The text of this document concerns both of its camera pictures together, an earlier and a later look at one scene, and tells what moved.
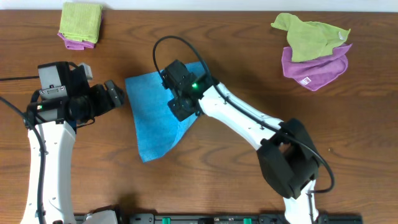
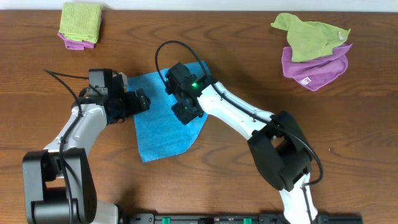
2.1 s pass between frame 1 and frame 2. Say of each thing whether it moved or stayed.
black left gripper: moved
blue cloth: moved
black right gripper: stayed
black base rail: stayed
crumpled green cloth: stayed
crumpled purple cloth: stayed
